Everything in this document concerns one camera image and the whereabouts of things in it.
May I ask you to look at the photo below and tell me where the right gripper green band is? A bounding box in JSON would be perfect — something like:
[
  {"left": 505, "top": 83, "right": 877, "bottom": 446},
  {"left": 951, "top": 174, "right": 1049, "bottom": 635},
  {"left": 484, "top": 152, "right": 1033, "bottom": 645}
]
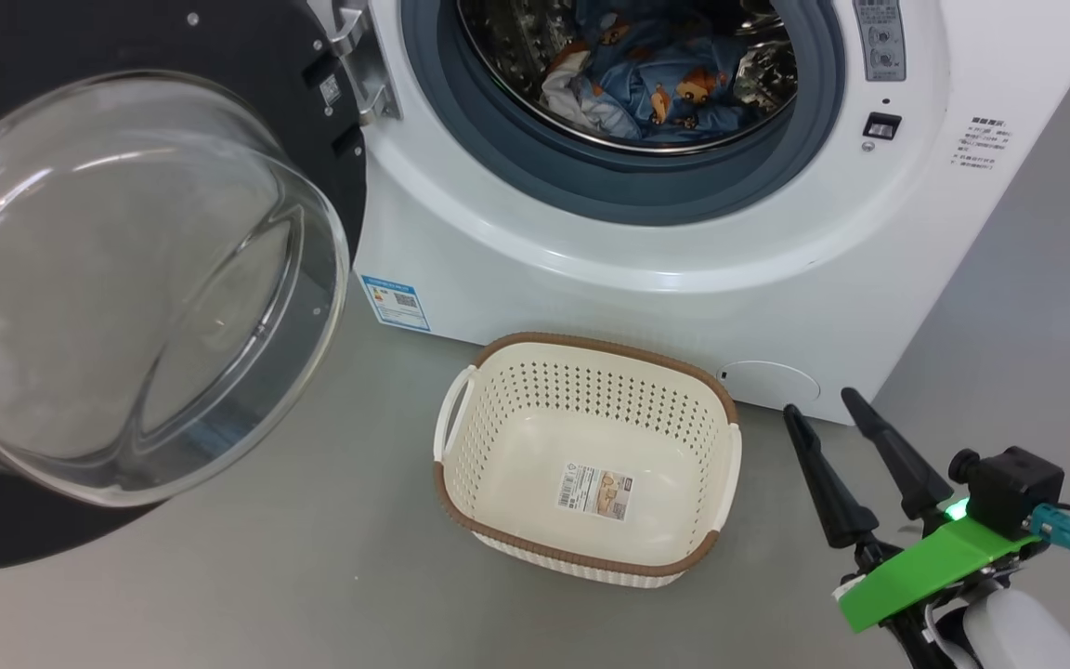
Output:
[{"left": 783, "top": 387, "right": 1042, "bottom": 669}]

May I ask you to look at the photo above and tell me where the blue cartoon print garment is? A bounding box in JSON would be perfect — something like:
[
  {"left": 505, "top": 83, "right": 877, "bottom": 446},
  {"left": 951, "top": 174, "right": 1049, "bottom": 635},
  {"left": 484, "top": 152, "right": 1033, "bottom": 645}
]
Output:
[{"left": 581, "top": 0, "right": 750, "bottom": 142}]

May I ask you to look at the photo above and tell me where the blue garment with beige lining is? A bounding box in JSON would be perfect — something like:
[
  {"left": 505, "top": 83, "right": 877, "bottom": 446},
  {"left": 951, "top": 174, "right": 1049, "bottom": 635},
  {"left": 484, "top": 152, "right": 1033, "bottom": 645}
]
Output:
[{"left": 540, "top": 42, "right": 633, "bottom": 138}]

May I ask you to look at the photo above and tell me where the black round glass washer door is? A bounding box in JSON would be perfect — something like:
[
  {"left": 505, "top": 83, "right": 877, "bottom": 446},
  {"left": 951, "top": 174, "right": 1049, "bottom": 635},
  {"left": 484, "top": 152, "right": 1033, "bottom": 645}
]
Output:
[{"left": 0, "top": 0, "right": 369, "bottom": 572}]

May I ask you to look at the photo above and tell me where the white front-load washing machine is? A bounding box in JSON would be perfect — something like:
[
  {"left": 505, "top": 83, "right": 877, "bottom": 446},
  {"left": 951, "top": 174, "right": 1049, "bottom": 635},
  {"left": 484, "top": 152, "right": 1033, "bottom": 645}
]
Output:
[{"left": 349, "top": 0, "right": 1070, "bottom": 426}]

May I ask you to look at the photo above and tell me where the round white filter cover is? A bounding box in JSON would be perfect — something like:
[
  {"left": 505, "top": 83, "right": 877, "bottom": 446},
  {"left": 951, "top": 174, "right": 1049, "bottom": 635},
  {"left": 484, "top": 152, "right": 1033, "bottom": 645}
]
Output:
[{"left": 716, "top": 361, "right": 822, "bottom": 410}]

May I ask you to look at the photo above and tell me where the basket product label sticker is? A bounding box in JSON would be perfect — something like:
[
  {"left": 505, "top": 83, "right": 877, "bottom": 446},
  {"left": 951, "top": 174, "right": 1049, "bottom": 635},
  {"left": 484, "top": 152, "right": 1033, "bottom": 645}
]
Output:
[{"left": 557, "top": 462, "right": 636, "bottom": 521}]

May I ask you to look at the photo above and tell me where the cream basket with brown rim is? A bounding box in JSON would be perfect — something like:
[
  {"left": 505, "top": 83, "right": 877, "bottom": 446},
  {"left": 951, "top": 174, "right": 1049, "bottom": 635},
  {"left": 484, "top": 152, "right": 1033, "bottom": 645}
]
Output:
[{"left": 433, "top": 332, "right": 743, "bottom": 589}]

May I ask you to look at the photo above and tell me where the grey warning label sticker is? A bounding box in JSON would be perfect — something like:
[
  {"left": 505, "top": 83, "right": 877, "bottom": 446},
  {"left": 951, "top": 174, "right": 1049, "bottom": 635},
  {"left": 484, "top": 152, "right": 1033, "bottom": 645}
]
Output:
[{"left": 853, "top": 0, "right": 907, "bottom": 83}]

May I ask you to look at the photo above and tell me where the blue energy label sticker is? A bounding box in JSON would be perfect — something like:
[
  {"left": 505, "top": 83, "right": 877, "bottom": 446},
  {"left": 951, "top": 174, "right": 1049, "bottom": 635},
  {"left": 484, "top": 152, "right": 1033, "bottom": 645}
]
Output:
[{"left": 360, "top": 274, "right": 431, "bottom": 333}]

